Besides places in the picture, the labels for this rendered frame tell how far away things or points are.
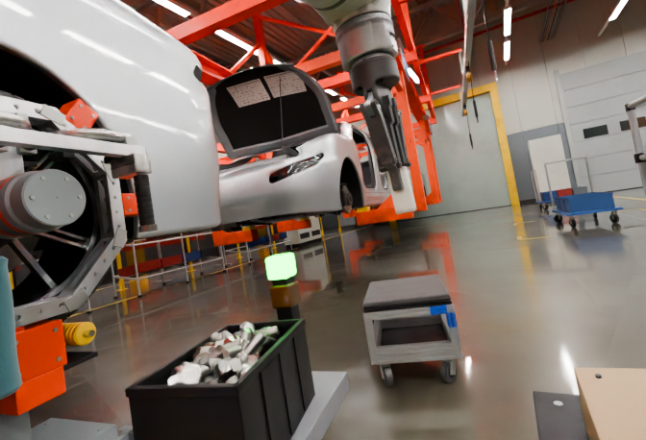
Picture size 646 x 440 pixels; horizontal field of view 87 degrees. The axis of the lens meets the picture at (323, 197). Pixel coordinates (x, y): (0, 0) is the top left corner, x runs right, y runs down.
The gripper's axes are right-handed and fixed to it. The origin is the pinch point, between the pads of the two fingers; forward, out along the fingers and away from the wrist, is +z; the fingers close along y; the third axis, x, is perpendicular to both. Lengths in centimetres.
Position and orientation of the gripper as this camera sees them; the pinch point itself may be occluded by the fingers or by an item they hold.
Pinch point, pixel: (401, 190)
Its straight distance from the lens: 54.6
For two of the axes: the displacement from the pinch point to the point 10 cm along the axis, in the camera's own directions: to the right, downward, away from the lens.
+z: 2.3, 9.7, -0.2
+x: -8.4, 2.1, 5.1
